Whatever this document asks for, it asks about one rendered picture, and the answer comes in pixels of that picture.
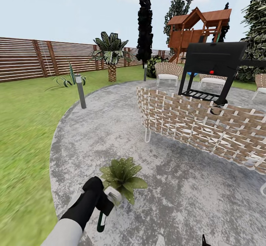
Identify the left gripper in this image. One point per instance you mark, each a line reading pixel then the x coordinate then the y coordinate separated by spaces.
pixel 105 206

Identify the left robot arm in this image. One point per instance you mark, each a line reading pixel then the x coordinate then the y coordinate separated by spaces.
pixel 69 228

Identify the insectifuge atomizer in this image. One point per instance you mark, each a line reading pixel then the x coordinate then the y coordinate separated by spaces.
pixel 101 222

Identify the charcoal grill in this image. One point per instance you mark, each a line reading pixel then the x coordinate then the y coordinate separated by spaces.
pixel 223 58

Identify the tree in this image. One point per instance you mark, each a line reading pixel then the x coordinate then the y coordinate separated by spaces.
pixel 145 41
pixel 224 29
pixel 178 8
pixel 256 15

